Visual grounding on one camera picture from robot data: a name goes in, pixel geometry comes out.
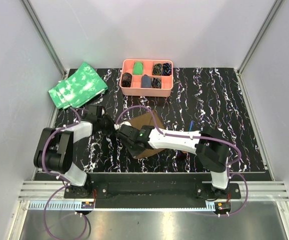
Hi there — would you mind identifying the brown cloth napkin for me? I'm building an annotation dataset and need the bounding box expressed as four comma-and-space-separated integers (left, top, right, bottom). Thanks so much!
128, 110, 166, 159

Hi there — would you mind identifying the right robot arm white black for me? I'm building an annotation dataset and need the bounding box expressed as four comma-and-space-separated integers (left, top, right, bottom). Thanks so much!
115, 122, 230, 198

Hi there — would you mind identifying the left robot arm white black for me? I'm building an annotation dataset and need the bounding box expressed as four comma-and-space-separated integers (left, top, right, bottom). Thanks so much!
33, 104, 115, 198

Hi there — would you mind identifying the green white patterned cloth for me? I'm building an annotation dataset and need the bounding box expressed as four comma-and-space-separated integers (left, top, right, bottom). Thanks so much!
48, 62, 108, 109

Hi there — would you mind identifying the dark brown rolled cloth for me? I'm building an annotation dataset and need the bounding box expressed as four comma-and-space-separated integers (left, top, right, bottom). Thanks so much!
121, 72, 133, 88

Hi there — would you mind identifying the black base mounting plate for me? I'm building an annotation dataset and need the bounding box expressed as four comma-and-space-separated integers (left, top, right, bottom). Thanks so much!
64, 172, 242, 211

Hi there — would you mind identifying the blue grey rolled cloth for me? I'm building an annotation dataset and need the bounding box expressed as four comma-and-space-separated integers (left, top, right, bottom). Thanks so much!
141, 74, 152, 88

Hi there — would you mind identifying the black patterned rolled cloth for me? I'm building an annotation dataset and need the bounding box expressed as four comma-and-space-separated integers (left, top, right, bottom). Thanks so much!
151, 77, 162, 89

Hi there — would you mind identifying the green rolled cloth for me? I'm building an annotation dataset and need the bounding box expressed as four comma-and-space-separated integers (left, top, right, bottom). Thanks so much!
132, 61, 144, 75

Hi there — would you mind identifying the pink compartment tray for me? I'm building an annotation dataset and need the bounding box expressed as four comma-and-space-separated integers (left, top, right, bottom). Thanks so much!
119, 59, 174, 98

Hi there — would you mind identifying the black multicolour rolled cloth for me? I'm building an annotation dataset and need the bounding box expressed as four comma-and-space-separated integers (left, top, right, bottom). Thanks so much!
152, 63, 163, 76

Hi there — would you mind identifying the black blue rolled cloth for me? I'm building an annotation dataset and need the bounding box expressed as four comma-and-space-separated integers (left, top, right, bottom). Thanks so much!
161, 62, 173, 76

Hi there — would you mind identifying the black marble pattern mat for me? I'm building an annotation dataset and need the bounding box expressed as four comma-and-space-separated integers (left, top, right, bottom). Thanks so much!
33, 67, 273, 181

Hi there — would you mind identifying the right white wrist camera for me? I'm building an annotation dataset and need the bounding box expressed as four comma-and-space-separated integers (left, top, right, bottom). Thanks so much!
114, 121, 132, 130

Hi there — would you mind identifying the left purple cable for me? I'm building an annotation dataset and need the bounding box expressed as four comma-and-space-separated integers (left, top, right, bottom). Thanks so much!
41, 107, 92, 240

